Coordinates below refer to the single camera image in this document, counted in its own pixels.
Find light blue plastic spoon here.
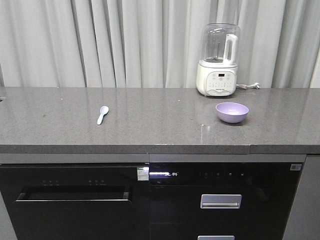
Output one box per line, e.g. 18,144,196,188
97,105,109,125

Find purple plastic bowl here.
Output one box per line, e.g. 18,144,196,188
215,102,249,124

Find white blender with clear jar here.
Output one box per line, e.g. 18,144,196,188
196,23,241,97

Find black drawer cabinet appliance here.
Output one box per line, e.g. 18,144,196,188
149,162,303,240

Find grey pleated curtain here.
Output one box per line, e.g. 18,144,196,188
0,0,320,88

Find black built-in dishwasher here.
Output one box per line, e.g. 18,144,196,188
0,163,150,240

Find silver upper drawer handle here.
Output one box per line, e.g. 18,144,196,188
200,194,242,209

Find silver drawer handle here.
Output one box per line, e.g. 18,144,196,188
197,235,235,240
200,194,242,209

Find white power cord with plug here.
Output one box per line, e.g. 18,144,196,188
235,82,262,91

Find silver lower drawer handle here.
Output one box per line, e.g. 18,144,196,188
197,235,235,240

